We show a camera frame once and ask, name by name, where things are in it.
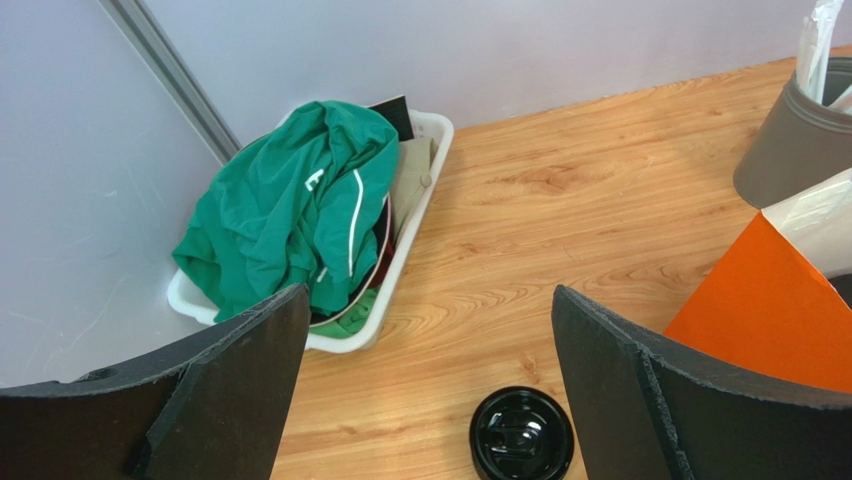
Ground beige cap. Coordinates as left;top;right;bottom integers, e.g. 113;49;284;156
390;137;437;242

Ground wrapped white straws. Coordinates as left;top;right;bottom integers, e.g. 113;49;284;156
795;0;844;103

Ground grey straw holder cup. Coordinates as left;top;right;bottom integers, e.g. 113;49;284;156
733;56;851;208

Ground orange paper bag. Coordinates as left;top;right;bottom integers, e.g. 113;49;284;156
664;170;851;393

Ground aluminium frame post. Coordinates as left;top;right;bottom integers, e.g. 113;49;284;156
100;0;241;163

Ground black coffee cup lids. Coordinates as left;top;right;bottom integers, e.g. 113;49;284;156
468;386;575;480

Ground black cloth in basket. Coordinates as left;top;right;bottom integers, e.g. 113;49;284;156
369;95;415;141

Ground green jacket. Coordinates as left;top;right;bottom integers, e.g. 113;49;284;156
172;101;400;322

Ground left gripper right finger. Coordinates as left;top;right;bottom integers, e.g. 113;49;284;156
551;286;851;479

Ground white plastic basket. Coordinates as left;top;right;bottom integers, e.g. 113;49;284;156
166;109;455;354

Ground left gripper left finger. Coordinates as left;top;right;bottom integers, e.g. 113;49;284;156
1;285;310;479

